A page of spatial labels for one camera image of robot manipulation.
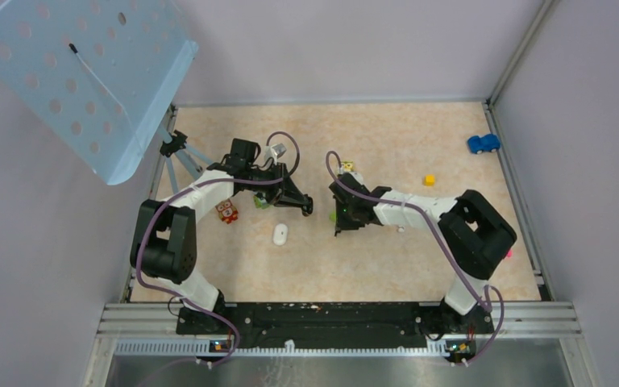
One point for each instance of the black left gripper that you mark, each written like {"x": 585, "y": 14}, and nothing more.
{"x": 285, "y": 193}

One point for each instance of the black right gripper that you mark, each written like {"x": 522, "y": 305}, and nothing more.
{"x": 342, "y": 224}

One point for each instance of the black earbud charging case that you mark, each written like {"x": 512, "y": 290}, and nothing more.
{"x": 308, "y": 206}

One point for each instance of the white earbud charging case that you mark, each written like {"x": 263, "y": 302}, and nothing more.
{"x": 280, "y": 234}

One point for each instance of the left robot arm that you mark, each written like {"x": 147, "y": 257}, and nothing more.
{"x": 164, "y": 251}

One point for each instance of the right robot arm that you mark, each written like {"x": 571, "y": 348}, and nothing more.
{"x": 471, "y": 233}

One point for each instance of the green owl block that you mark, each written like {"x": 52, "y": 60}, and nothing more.
{"x": 260, "y": 202}

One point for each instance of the yellow owl block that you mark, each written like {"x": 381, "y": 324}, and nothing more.
{"x": 347, "y": 167}

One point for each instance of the red owl block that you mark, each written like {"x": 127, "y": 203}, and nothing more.
{"x": 227, "y": 211}

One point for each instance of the yellow wooden cube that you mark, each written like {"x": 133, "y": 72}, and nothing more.
{"x": 429, "y": 180}

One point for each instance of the light blue tripod stand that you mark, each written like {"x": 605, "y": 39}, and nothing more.
{"x": 176, "y": 149}

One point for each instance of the blue toy car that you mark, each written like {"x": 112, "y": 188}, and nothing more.
{"x": 481, "y": 144}

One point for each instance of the light blue perforated tray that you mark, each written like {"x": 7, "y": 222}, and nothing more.
{"x": 100, "y": 74}

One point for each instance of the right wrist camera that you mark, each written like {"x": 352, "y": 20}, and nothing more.
{"x": 357, "y": 176}

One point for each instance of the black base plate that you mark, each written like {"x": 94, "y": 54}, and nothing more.
{"x": 336, "y": 325}

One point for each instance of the aluminium frame rail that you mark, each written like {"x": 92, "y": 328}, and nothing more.
{"x": 150, "y": 329}

